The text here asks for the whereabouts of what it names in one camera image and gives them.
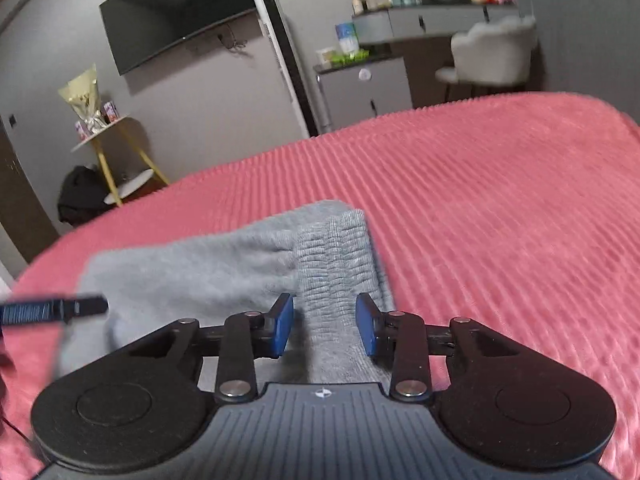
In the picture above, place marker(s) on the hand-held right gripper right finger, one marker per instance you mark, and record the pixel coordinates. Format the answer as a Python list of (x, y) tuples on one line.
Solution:
[(367, 327)]

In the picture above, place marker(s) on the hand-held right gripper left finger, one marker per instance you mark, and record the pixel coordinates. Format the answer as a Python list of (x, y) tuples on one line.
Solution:
[(284, 325)]

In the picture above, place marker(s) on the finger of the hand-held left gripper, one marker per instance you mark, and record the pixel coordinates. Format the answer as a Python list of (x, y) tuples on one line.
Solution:
[(55, 309)]

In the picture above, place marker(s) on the grey pants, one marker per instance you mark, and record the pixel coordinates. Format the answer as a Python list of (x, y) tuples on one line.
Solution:
[(200, 270)]

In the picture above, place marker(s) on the black bag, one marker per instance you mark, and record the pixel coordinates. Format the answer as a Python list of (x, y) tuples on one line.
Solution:
[(82, 195)]

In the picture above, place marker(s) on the yellow legged side table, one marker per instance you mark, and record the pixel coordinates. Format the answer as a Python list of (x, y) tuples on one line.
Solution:
[(117, 160)]

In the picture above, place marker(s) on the pink ribbed blanket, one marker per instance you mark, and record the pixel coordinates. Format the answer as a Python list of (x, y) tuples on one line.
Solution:
[(500, 210)]

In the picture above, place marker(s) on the pink small box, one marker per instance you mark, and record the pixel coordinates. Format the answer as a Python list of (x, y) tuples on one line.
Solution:
[(111, 111), (81, 130)]

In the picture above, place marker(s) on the cream wrapped flower bouquet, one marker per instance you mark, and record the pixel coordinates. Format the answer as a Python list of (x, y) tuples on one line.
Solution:
[(85, 100)]

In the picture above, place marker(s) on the grey small cabinet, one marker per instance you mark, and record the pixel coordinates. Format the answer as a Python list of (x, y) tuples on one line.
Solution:
[(365, 92)]

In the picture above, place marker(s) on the white tower air conditioner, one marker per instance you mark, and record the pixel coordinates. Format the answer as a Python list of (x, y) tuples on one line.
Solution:
[(285, 65)]

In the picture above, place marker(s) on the green leafy item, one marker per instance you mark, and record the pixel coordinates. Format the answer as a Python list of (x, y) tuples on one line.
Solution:
[(352, 58)]

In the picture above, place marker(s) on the small white container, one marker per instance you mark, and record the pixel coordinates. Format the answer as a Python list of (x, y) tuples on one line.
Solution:
[(326, 56)]

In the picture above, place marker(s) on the blue and white box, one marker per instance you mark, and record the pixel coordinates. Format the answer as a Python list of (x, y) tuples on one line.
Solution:
[(347, 37)]

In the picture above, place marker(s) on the white upholstered chair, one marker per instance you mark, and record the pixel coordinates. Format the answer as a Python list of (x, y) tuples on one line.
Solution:
[(492, 52)]

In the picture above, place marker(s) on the grey vanity desk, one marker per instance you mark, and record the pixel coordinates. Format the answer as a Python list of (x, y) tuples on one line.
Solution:
[(400, 22)]

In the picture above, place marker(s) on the dark wall switch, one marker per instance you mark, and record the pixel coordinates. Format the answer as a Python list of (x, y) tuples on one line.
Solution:
[(12, 120)]

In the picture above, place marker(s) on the black wall television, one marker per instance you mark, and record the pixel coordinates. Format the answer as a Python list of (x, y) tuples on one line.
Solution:
[(180, 7)]

